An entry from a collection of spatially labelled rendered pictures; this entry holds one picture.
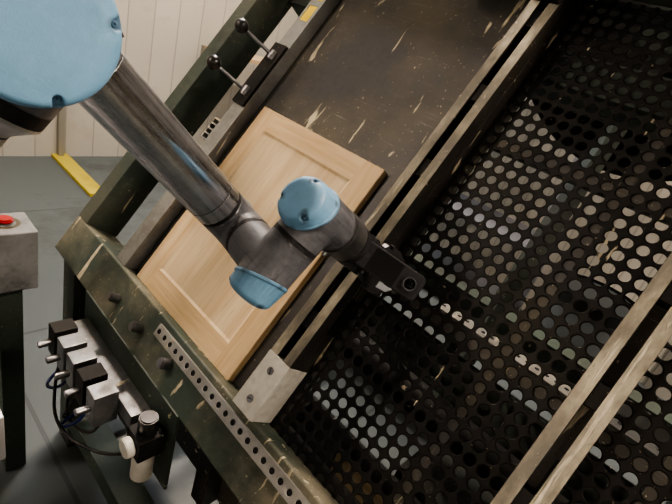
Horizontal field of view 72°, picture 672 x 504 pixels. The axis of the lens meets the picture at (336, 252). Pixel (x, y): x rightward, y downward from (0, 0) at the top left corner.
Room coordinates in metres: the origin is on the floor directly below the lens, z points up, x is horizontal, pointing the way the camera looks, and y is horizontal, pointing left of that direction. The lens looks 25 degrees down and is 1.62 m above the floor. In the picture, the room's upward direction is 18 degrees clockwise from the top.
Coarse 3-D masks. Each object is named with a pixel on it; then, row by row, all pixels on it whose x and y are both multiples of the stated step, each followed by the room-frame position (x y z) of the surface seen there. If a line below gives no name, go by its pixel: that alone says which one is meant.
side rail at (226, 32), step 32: (256, 0) 1.52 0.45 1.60; (288, 0) 1.61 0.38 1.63; (224, 32) 1.48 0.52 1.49; (256, 32) 1.53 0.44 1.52; (224, 64) 1.46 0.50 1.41; (192, 96) 1.39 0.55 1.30; (192, 128) 1.40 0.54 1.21; (128, 160) 1.27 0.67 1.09; (96, 192) 1.23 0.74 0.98; (128, 192) 1.25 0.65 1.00; (96, 224) 1.19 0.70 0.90
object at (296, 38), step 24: (312, 0) 1.43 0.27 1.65; (336, 0) 1.44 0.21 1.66; (312, 24) 1.39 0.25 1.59; (288, 48) 1.34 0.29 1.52; (264, 96) 1.30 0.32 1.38; (240, 120) 1.25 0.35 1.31; (216, 144) 1.20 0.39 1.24; (168, 192) 1.14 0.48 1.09; (168, 216) 1.11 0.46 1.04; (144, 240) 1.06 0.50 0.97
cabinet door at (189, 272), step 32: (256, 128) 1.21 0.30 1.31; (288, 128) 1.17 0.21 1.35; (224, 160) 1.18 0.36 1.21; (256, 160) 1.14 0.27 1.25; (288, 160) 1.11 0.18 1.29; (320, 160) 1.07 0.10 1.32; (352, 160) 1.04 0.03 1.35; (256, 192) 1.07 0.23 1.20; (352, 192) 0.98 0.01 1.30; (192, 224) 1.07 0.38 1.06; (160, 256) 1.03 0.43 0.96; (192, 256) 1.00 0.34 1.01; (224, 256) 0.97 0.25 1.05; (320, 256) 0.89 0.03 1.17; (160, 288) 0.96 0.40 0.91; (192, 288) 0.94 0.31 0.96; (224, 288) 0.91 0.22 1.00; (192, 320) 0.87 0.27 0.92; (224, 320) 0.85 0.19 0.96; (256, 320) 0.83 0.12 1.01; (224, 352) 0.80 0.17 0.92
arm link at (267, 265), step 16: (256, 224) 0.62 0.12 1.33; (240, 240) 0.59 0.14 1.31; (256, 240) 0.58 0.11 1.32; (272, 240) 0.56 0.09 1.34; (288, 240) 0.56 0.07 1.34; (240, 256) 0.57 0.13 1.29; (256, 256) 0.55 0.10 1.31; (272, 256) 0.55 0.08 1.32; (288, 256) 0.55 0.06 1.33; (304, 256) 0.56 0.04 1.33; (240, 272) 0.55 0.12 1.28; (256, 272) 0.54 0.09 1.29; (272, 272) 0.54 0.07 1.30; (288, 272) 0.55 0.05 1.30; (240, 288) 0.53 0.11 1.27; (256, 288) 0.53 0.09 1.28; (272, 288) 0.54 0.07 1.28; (288, 288) 0.57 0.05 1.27; (256, 304) 0.53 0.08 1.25; (272, 304) 0.55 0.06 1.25
